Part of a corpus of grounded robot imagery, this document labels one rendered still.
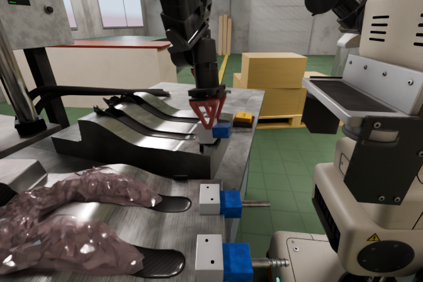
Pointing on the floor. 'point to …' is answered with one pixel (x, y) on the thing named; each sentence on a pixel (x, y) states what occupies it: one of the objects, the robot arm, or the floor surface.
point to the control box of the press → (36, 22)
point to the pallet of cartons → (276, 85)
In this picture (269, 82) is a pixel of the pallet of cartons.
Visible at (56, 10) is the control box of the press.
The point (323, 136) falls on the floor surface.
